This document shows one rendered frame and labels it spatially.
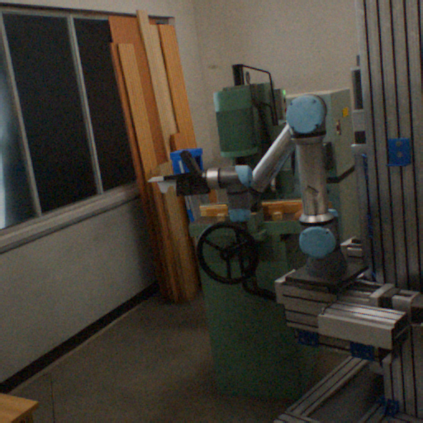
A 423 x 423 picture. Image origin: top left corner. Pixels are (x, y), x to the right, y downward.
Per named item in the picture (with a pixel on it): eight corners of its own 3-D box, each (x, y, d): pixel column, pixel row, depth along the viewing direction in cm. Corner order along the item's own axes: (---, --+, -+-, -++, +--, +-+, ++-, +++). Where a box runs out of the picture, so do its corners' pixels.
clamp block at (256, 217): (226, 235, 258) (224, 216, 256) (235, 227, 270) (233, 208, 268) (258, 234, 253) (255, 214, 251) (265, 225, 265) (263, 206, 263)
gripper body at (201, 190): (173, 197, 201) (206, 194, 197) (172, 172, 200) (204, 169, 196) (182, 195, 208) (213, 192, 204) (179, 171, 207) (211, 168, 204)
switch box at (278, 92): (272, 121, 292) (268, 89, 289) (277, 119, 301) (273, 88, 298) (283, 120, 290) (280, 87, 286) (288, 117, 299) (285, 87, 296)
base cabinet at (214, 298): (216, 394, 292) (197, 263, 277) (248, 343, 345) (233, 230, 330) (302, 401, 276) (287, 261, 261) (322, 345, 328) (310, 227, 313)
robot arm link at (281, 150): (310, 85, 201) (232, 192, 218) (306, 87, 190) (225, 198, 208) (336, 105, 200) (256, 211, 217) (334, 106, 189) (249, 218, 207)
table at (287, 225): (181, 243, 267) (179, 230, 266) (204, 225, 295) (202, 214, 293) (310, 239, 245) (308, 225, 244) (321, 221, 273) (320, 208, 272)
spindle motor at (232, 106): (216, 159, 269) (207, 92, 263) (227, 154, 285) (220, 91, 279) (251, 156, 263) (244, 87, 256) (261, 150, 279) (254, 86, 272)
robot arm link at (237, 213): (255, 214, 206) (252, 184, 204) (249, 222, 196) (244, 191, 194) (235, 216, 209) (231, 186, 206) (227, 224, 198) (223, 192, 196)
